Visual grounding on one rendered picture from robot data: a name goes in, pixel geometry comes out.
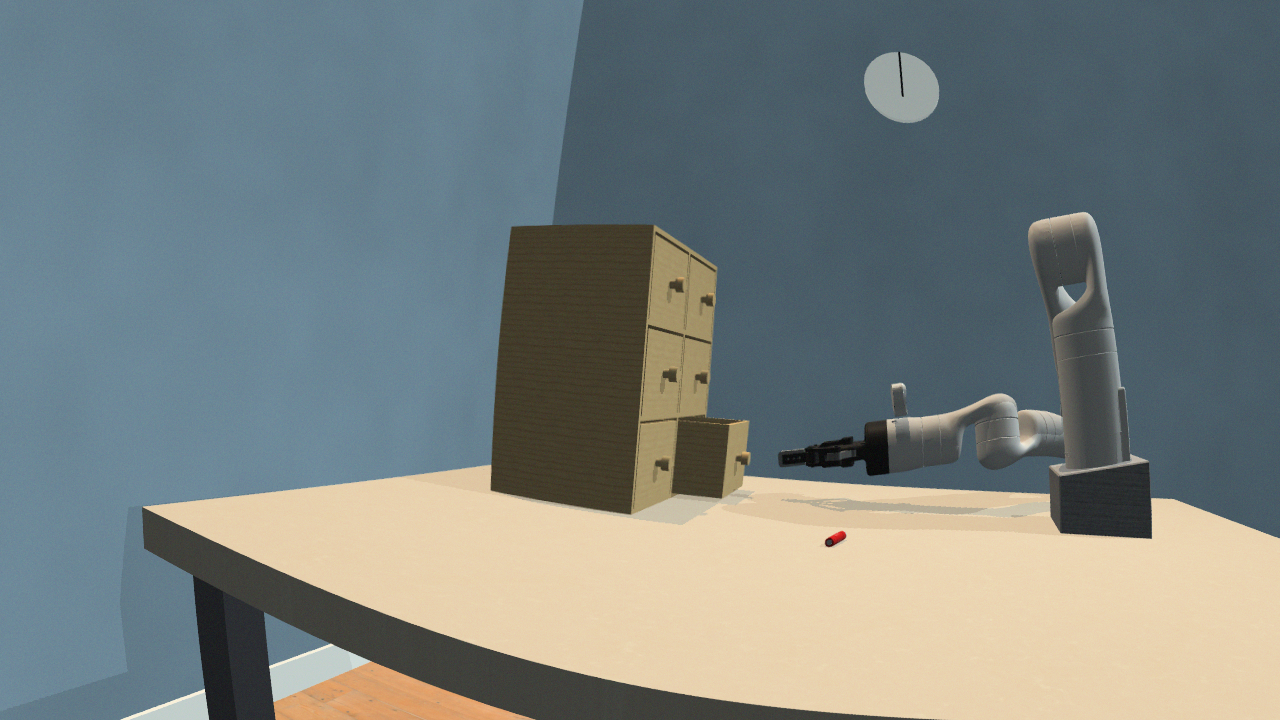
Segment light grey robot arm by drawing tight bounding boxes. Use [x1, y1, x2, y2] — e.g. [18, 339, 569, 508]
[887, 211, 1132, 473]

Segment tan wooden drawer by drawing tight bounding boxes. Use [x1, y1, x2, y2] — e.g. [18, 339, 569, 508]
[634, 419, 676, 509]
[685, 258, 716, 337]
[672, 416, 751, 498]
[678, 338, 710, 413]
[641, 328, 684, 416]
[649, 234, 689, 329]

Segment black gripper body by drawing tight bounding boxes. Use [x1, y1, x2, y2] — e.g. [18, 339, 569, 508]
[829, 420, 890, 477]

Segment brown chest of drawers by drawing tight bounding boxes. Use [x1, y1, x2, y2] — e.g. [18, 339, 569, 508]
[490, 224, 717, 515]

